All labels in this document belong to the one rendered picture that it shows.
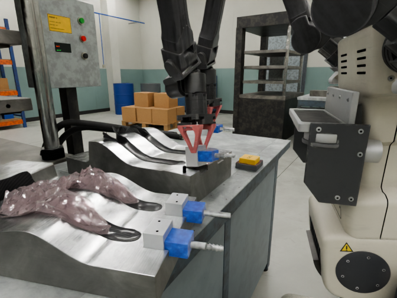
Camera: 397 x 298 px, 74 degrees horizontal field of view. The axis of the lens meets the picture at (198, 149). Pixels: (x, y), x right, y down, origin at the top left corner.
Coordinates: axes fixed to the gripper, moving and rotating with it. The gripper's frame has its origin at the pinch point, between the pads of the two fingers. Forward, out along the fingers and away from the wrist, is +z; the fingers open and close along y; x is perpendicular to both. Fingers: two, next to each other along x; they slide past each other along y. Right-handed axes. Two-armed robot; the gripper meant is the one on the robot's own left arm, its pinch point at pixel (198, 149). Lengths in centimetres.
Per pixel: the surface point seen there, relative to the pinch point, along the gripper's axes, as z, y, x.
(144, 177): 7.4, 6.1, -14.3
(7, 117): -45, -234, -610
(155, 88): -116, -537, -443
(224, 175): 10.2, -15.0, 0.5
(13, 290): 18.3, 41.7, -11.2
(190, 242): 13.1, 25.4, 12.2
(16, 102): -19, 6, -77
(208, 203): 14.5, 0.3, 2.5
